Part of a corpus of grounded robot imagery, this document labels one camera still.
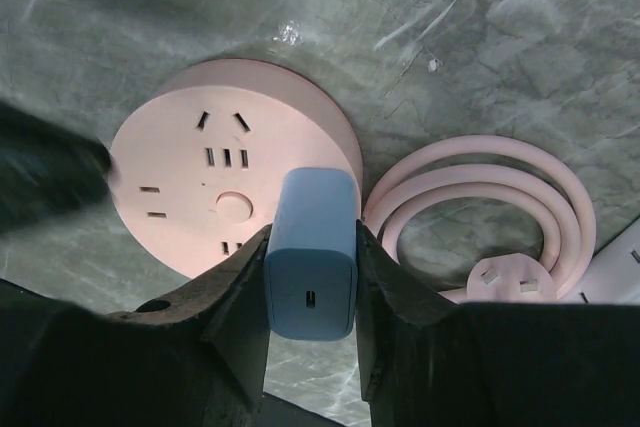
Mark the blue charger plug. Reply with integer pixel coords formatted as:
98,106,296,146
264,168,359,341

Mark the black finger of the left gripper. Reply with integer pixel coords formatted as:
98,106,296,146
1,100,113,235

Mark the white multicolour power strip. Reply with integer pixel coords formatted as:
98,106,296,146
563,220,640,305

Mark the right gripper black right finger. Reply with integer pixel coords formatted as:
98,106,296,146
356,225,639,426

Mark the pink coiled socket cord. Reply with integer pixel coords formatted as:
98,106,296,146
363,134,598,305

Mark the round pink power socket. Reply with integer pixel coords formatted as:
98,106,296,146
110,59,363,278

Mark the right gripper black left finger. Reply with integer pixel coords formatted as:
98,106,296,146
1,228,270,426

